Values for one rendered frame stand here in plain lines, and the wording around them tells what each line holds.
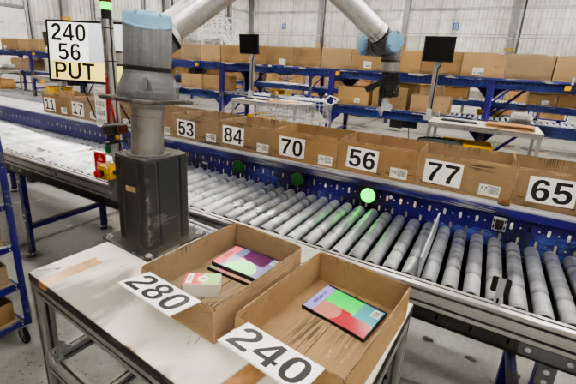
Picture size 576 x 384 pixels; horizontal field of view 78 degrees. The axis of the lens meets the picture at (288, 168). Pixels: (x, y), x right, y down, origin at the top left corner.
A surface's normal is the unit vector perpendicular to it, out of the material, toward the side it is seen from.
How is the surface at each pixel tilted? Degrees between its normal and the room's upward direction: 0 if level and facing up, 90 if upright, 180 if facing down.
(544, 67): 90
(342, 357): 1
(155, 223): 90
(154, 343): 0
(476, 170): 90
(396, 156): 90
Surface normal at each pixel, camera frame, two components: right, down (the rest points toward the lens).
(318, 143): -0.48, 0.22
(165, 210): 0.83, 0.20
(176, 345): 0.06, -0.96
